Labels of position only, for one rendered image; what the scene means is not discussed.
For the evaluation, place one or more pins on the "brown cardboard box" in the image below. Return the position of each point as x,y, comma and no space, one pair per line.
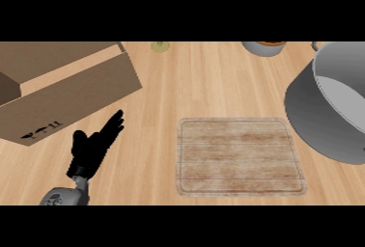
61,93

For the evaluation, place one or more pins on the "small grey bowl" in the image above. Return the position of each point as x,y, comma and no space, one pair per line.
263,48

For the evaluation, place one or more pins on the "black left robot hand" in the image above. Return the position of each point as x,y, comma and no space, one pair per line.
93,146

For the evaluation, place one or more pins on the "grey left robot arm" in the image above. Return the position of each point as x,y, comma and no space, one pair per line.
71,194

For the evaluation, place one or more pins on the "large grey pot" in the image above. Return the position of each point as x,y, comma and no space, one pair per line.
328,106

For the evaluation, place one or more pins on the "wooden cutting board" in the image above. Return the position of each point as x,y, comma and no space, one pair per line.
239,156

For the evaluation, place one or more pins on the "yellow-green round fruit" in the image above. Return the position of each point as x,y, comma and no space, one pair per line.
160,46

